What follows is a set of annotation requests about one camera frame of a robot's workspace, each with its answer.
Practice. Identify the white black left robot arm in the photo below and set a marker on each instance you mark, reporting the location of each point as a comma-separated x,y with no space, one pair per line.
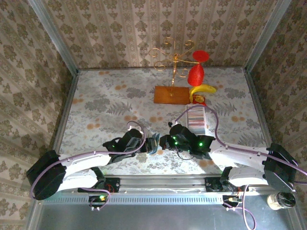
84,159

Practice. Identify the white card tray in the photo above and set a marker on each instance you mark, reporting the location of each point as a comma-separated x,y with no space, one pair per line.
197,129

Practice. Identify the row of colourful cards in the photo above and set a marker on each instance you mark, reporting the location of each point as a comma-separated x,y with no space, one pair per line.
196,118

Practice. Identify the red snack packet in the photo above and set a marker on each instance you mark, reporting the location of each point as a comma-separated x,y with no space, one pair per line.
199,98

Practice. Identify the yellow banana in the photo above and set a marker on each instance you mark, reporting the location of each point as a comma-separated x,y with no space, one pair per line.
204,89

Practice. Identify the red goblet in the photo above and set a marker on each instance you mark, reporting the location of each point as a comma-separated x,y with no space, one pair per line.
195,76

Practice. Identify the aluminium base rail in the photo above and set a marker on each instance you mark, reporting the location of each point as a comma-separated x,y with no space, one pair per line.
163,184

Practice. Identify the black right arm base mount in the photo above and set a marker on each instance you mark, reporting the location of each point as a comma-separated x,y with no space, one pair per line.
216,184

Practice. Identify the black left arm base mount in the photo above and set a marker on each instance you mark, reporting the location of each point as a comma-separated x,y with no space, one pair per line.
103,183

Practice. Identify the aluminium frame post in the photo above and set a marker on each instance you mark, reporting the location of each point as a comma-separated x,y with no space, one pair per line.
55,36
266,36

